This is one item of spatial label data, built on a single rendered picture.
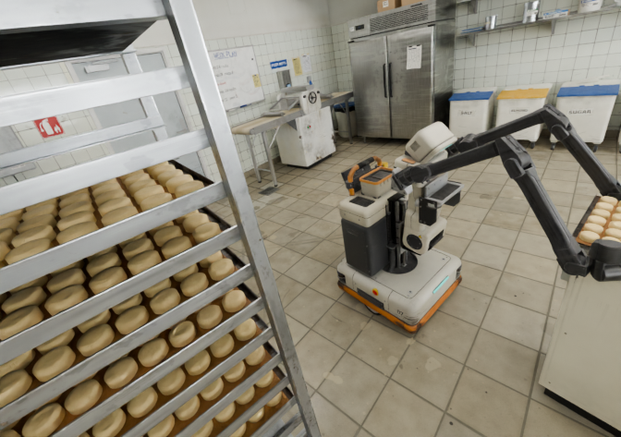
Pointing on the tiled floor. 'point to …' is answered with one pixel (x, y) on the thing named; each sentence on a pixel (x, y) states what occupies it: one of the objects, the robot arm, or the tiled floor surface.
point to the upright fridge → (436, 108)
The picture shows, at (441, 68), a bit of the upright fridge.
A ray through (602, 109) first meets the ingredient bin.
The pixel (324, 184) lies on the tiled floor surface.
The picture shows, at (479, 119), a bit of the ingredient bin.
